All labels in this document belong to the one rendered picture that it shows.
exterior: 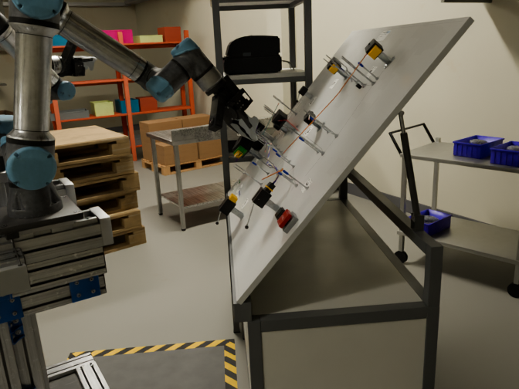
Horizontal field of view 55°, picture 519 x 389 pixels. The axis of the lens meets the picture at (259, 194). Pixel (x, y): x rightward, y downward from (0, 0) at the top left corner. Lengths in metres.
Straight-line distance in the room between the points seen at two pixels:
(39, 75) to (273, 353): 1.03
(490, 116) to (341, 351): 2.99
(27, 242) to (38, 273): 0.10
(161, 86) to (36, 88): 0.32
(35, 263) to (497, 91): 3.54
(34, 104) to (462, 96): 3.63
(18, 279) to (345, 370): 1.01
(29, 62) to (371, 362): 1.31
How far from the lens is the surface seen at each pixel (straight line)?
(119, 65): 1.56
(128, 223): 4.32
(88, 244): 1.60
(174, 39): 7.96
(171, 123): 7.07
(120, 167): 4.22
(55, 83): 2.14
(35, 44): 1.38
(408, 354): 1.74
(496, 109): 4.29
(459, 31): 1.48
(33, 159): 1.37
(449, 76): 4.52
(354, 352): 1.67
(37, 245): 1.57
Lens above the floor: 1.60
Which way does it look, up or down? 17 degrees down
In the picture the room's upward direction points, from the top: 3 degrees counter-clockwise
